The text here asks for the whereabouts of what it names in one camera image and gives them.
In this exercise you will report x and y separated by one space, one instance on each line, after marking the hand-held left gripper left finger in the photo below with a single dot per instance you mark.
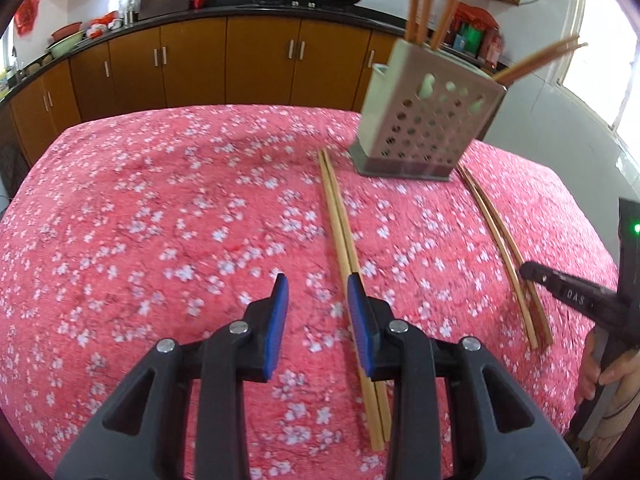
277 320

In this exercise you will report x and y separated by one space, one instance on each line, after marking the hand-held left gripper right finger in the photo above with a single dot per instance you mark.
360 320

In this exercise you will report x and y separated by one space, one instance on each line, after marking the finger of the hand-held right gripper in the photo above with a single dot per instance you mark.
560 287

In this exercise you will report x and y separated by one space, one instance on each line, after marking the beige perforated utensil holder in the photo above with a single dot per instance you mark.
390 110

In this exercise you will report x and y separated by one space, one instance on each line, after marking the person's right hand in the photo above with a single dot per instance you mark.
590 360

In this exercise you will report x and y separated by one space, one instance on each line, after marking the red floral tablecloth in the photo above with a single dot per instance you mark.
150 210

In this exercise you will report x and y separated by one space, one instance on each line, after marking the large sliding window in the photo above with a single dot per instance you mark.
600 60

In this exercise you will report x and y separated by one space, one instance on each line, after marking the red oil bottle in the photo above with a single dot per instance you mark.
492 47

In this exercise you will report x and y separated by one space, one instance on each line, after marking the wooden base cabinets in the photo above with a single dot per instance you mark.
260 60

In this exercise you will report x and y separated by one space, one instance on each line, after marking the green container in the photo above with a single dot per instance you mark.
472 37

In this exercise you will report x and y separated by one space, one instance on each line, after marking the red bag over bottles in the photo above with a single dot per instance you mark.
475 12

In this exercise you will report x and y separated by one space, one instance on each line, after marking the black kitchen countertop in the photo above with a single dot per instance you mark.
225 9

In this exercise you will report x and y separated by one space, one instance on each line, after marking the gas stove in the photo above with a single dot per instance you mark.
305 5

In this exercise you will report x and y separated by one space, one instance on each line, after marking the red white plastic bag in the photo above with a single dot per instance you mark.
102 25

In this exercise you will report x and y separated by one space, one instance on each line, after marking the glass jar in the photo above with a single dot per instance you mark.
130 7

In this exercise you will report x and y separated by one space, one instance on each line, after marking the green basin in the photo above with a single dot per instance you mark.
65 45

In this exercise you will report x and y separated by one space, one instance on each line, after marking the red basin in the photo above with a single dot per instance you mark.
67 30

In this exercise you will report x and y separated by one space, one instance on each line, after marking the metal faucet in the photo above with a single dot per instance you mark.
14 65

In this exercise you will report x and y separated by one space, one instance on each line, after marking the red hanging plastic bag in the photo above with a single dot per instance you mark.
27 12

